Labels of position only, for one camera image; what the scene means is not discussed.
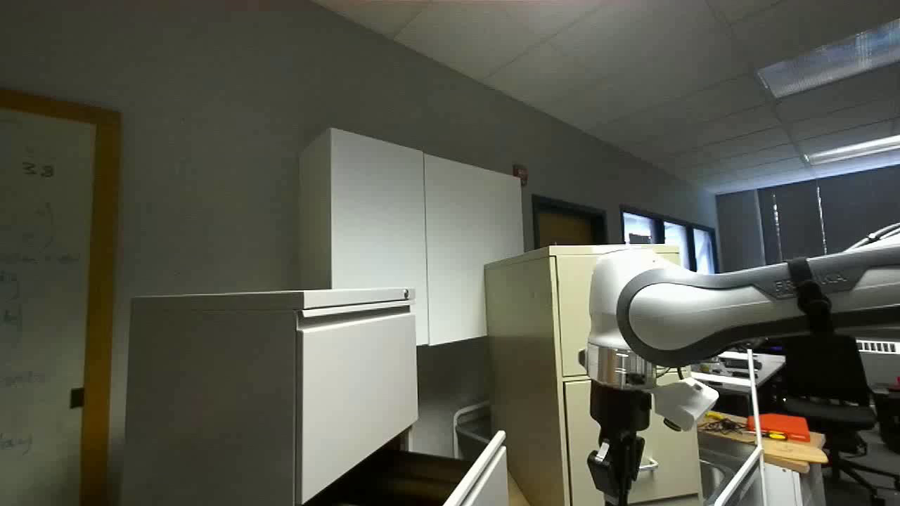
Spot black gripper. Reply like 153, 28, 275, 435
586, 381, 655, 506

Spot white cabinet drawer with handle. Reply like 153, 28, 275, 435
441, 428, 516, 506

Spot white two-drawer cabinet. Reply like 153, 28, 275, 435
122, 287, 423, 506

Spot beige metal filing cabinet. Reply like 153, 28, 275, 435
482, 242, 706, 506

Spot orange tool case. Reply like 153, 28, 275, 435
745, 409, 814, 443

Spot wooden workbench top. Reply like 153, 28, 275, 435
699, 408, 834, 474

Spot black office chair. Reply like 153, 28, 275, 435
779, 331, 900, 488

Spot small interior window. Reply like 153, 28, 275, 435
693, 225, 721, 274
659, 217, 694, 269
618, 208, 661, 250

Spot dark wooden door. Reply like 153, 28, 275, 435
528, 194, 610, 252

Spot dark window blinds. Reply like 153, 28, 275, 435
715, 166, 900, 274

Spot narrow ceiling light strip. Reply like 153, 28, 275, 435
803, 132, 900, 172

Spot large ceiling light panel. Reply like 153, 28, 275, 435
753, 16, 900, 100

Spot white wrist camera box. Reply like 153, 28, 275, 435
654, 370, 722, 432

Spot white metal rail frame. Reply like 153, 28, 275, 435
708, 346, 767, 506

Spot black strap on arm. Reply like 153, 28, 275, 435
786, 252, 839, 338

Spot white wall cabinet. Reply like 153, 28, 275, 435
298, 127, 526, 349

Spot whiteboard with wooden frame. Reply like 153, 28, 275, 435
0, 87, 125, 506

